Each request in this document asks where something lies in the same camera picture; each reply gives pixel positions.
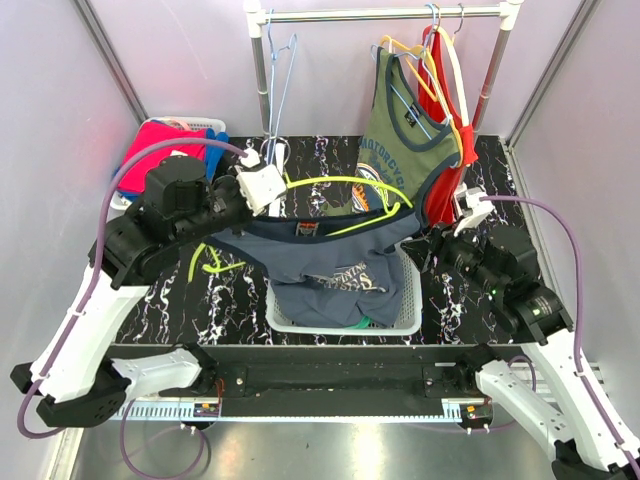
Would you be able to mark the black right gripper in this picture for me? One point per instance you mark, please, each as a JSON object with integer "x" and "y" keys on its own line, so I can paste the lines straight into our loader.
{"x": 439, "y": 245}

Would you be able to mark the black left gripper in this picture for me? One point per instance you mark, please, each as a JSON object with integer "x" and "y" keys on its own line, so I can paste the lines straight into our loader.
{"x": 232, "y": 182}

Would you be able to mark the navy blue tank top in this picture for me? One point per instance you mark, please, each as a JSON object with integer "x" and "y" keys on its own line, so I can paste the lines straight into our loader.
{"x": 328, "y": 272}

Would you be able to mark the olive green tank top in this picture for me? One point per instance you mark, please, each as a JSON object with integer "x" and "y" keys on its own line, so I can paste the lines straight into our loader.
{"x": 395, "y": 147}

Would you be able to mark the light blue wire hanger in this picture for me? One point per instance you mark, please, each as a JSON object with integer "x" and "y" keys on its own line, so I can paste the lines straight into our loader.
{"x": 281, "y": 62}

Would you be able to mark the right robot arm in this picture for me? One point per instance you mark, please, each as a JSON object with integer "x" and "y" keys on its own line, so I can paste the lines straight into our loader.
{"x": 581, "y": 433}

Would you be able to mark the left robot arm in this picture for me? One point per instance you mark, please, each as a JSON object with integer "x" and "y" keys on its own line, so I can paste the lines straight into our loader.
{"x": 74, "y": 383}

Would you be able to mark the red tank top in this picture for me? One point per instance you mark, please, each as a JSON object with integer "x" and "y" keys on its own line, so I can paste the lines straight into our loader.
{"x": 439, "y": 200}

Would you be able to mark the yellow plastic hanger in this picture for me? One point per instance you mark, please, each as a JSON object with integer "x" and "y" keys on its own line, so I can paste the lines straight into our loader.
{"x": 426, "y": 74}

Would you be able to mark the white hanger under red top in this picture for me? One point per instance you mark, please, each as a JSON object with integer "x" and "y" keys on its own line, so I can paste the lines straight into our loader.
{"x": 460, "y": 111}

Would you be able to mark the white plastic mesh basket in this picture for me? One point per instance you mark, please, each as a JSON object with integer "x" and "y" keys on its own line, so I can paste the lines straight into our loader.
{"x": 408, "y": 321}

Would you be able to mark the small white basket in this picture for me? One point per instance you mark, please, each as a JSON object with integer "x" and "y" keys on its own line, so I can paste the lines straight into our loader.
{"x": 118, "y": 202}

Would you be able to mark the folded clothes stack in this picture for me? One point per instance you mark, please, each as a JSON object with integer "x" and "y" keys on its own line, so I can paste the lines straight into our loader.
{"x": 152, "y": 132}

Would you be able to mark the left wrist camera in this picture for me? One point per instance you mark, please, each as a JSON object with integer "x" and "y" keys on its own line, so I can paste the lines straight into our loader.
{"x": 263, "y": 184}

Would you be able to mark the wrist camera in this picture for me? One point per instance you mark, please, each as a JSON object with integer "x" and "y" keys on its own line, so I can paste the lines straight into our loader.
{"x": 263, "y": 184}
{"x": 470, "y": 208}

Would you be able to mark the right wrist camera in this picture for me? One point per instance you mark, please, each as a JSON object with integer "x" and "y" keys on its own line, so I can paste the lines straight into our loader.
{"x": 470, "y": 208}

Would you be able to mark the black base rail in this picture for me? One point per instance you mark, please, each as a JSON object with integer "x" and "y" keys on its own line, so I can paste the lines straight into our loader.
{"x": 330, "y": 384}

